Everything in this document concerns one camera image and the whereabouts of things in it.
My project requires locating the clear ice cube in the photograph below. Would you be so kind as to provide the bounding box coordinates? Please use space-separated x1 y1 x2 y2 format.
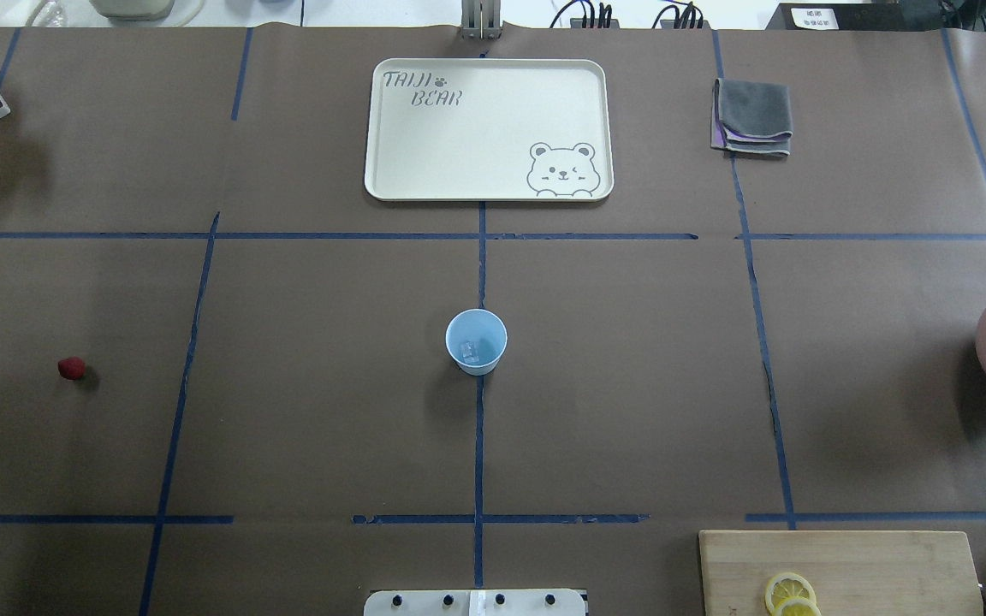
459 341 480 365

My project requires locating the light blue plastic cup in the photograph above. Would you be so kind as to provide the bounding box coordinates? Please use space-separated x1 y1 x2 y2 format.
443 309 508 376

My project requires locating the cream bear serving tray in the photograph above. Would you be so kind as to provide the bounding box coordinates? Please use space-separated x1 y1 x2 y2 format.
364 57 615 202

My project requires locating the grey folded cloth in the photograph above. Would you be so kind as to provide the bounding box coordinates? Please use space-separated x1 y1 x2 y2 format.
710 78 794 157

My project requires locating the lemon slices row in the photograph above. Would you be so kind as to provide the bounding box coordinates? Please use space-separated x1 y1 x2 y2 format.
763 571 822 615

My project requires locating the red strawberry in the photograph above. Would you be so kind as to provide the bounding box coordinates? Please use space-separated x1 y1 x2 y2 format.
57 356 86 381

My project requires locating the bamboo cutting board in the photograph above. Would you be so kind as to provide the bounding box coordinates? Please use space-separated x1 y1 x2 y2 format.
698 530 983 615

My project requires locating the black power strip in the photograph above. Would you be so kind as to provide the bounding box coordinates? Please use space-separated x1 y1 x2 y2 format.
764 1 946 32

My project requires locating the aluminium frame post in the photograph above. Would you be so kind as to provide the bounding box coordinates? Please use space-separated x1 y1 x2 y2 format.
460 0 503 40

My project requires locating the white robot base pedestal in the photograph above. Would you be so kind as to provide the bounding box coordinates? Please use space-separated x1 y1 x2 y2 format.
363 588 590 615

